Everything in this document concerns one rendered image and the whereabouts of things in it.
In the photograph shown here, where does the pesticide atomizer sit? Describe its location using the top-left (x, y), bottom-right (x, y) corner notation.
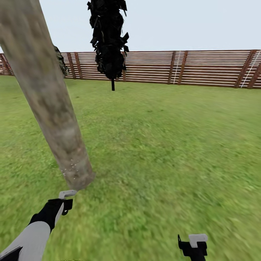
top-left (61, 210), bottom-right (68, 216)

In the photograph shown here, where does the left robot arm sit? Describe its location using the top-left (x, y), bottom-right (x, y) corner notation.
top-left (0, 190), bottom-right (77, 261)

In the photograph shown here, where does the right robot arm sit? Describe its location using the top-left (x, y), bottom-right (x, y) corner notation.
top-left (178, 234), bottom-right (208, 261)

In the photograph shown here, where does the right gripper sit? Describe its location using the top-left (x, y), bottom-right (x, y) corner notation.
top-left (178, 238), bottom-right (208, 261)

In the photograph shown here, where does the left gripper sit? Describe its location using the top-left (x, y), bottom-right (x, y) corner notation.
top-left (62, 199), bottom-right (73, 211)

